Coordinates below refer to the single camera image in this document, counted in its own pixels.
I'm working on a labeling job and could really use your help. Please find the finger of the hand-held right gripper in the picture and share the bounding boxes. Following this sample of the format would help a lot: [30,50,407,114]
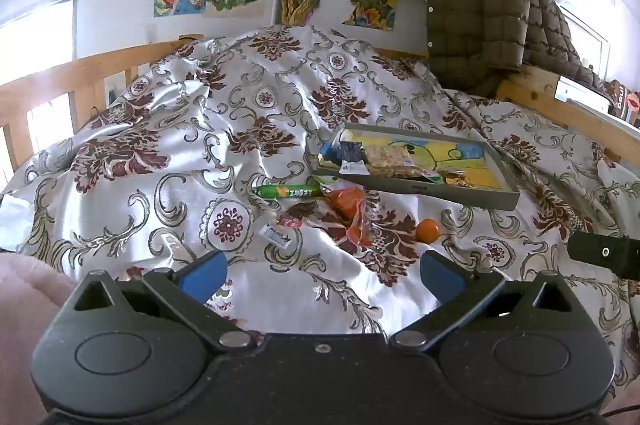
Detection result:
[567,230,640,281]

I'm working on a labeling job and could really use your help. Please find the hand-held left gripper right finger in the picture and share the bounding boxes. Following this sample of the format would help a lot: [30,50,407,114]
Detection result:
[390,250,592,353]

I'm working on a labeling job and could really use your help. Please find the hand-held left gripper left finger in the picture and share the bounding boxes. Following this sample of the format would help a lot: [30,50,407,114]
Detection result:
[52,250,256,353]

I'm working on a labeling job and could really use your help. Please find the grey tray with cartoon print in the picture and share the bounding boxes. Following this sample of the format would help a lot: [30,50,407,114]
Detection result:
[317,123,521,212]

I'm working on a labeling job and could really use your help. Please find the gold snack wrapper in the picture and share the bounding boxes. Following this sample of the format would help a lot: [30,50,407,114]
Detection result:
[442,171,473,189]

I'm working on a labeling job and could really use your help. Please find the dark blue snack packet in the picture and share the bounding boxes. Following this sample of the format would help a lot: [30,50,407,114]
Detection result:
[339,140,368,176]

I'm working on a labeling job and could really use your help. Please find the tangerine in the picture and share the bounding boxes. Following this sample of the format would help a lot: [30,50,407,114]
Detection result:
[416,218,442,244]

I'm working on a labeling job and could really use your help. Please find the small white packet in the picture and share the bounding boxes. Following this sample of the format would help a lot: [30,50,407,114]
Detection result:
[259,225,294,249]

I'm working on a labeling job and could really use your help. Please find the clear green-edged snack packet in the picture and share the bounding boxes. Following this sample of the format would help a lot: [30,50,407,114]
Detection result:
[380,162,446,184]

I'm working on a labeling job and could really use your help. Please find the orange snack packet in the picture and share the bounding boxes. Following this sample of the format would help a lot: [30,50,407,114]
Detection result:
[322,186,373,248]

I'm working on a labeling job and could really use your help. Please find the green snack stick packet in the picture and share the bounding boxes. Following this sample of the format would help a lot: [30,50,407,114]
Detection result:
[252,182,326,200]

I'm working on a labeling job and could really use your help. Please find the floral printed blanket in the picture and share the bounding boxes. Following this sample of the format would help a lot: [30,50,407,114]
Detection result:
[0,25,640,406]

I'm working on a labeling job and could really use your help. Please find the colourful books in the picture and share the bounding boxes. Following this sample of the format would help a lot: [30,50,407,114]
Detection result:
[602,80,640,128]

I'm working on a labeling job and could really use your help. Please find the white shelf board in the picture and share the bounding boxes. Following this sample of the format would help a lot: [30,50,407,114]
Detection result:
[555,75,613,113]

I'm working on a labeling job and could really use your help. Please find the pink fleece clothing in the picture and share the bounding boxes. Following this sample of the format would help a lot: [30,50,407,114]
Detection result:
[0,250,81,425]

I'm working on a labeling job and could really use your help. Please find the white framed window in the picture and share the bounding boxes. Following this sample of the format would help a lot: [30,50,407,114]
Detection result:
[560,5,611,80]

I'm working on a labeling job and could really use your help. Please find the brown quilted jacket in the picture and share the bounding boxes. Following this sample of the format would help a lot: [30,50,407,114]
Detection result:
[520,0,606,96]

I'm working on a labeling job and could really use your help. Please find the olive quilted jacket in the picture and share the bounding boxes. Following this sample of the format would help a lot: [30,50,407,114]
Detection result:
[425,0,531,98]

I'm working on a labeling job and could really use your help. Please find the bright window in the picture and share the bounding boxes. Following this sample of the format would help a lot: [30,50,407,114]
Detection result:
[0,0,79,156]

